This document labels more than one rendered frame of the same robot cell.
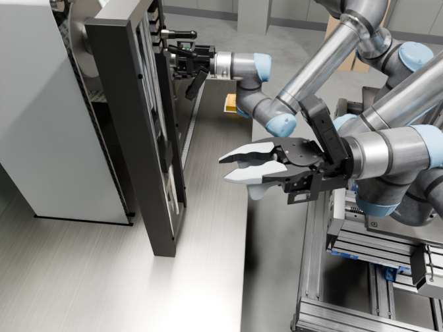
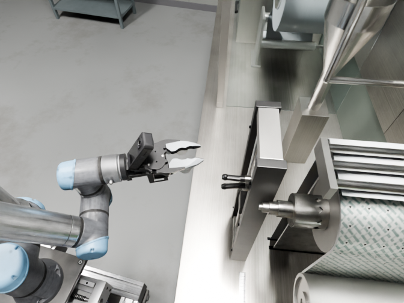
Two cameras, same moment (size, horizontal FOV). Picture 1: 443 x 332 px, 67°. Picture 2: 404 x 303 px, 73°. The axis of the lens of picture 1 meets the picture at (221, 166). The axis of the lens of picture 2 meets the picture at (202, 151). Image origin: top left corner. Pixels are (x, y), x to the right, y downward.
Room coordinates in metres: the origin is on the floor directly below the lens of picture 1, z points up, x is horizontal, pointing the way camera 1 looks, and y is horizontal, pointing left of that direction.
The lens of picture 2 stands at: (0.78, 0.00, 1.82)
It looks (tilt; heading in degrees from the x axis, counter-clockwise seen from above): 53 degrees down; 180
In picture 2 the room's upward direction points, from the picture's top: straight up
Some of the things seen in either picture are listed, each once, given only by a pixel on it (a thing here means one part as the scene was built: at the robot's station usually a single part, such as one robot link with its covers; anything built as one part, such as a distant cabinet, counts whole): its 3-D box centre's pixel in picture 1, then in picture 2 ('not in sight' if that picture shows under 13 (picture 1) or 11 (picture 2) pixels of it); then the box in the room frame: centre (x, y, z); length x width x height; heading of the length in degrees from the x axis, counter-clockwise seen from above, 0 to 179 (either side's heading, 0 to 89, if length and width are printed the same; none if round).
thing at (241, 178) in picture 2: (181, 34); (234, 178); (0.51, 0.06, 1.36); 0.05 x 0.01 x 0.01; 84
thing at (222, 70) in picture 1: (223, 66); not in sight; (0.85, 0.00, 1.11); 0.08 x 0.05 x 0.08; 174
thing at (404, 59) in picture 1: (409, 66); not in sight; (1.07, -0.67, 0.98); 0.13 x 0.12 x 0.14; 32
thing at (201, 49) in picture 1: (194, 61); not in sight; (0.86, 0.08, 1.12); 0.12 x 0.08 x 0.09; 84
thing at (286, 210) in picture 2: not in sight; (275, 208); (0.55, 0.14, 1.33); 0.06 x 0.03 x 0.03; 84
